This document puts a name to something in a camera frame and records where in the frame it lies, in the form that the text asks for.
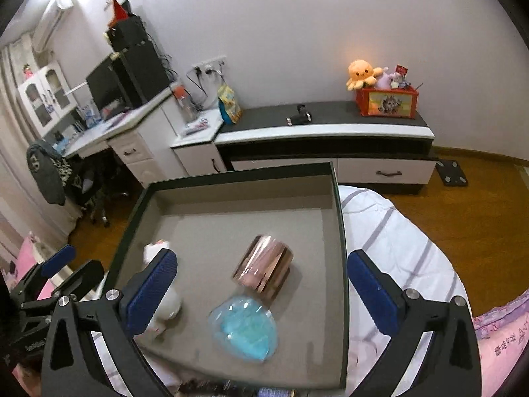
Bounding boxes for white plush toy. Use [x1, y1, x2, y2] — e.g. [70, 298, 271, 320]
[142, 240, 183, 335]

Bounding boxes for orange octopus plush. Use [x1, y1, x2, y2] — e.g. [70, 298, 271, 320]
[346, 60, 383, 91]

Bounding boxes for white desk with drawers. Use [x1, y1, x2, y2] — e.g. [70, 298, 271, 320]
[54, 89, 191, 189]

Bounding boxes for black handheld device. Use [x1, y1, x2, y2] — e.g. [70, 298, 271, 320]
[286, 103, 311, 126]

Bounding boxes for red triangular ornament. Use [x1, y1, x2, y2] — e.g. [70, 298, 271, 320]
[109, 0, 129, 25]

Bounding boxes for grey printed jacket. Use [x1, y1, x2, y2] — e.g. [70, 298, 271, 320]
[27, 141, 83, 205]

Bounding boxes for black charger cables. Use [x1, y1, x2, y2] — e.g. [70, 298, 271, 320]
[186, 66, 224, 110]

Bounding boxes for black bathroom scale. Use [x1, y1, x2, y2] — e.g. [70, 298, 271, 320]
[438, 159, 469, 186]

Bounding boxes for rose gold cylinder case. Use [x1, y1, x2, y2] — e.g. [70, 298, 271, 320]
[230, 235, 294, 302]

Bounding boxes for white glass-door cabinet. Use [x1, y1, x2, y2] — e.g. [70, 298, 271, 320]
[17, 60, 79, 137]

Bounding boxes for small black speaker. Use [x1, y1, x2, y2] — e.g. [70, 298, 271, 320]
[108, 14, 147, 52]

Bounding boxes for purple plush toy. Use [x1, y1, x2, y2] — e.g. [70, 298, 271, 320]
[374, 67, 403, 89]

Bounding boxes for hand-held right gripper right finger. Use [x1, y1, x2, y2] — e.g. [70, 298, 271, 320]
[347, 250, 482, 397]

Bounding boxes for papers on cabinet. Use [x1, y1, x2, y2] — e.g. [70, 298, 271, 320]
[182, 118, 211, 135]

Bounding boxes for white corner cabinet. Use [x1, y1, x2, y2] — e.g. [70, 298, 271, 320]
[170, 108, 229, 177]

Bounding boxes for red printed storage box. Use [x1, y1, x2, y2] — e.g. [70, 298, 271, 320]
[356, 85, 420, 120]

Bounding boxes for pink box with dark rim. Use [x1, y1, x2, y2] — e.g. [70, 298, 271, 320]
[99, 162, 350, 391]

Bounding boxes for white wall socket strip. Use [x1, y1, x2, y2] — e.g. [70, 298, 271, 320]
[191, 55, 229, 73]

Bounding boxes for black computer monitor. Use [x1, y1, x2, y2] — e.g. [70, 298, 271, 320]
[85, 56, 133, 110]

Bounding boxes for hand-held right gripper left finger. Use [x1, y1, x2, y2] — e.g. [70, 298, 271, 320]
[41, 248, 179, 397]

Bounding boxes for large black speaker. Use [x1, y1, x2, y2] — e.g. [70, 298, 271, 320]
[111, 41, 172, 106]

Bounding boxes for clear bottle orange cap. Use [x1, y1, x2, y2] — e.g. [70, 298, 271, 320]
[174, 85, 197, 122]

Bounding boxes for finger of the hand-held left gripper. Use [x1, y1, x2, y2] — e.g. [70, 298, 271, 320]
[22, 260, 105, 320]
[8, 245, 77, 299]

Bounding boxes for black and white tv cabinet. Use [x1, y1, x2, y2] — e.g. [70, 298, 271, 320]
[215, 100, 438, 195]

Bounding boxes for yellow blue snack bag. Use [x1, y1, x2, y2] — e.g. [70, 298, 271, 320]
[217, 85, 242, 125]

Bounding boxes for blue white boxes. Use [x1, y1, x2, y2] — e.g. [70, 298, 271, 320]
[80, 103, 102, 129]

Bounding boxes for white air conditioner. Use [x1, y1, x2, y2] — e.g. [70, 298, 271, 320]
[32, 0, 75, 52]

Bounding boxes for pink printed quilt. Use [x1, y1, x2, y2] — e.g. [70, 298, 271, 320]
[471, 293, 529, 397]

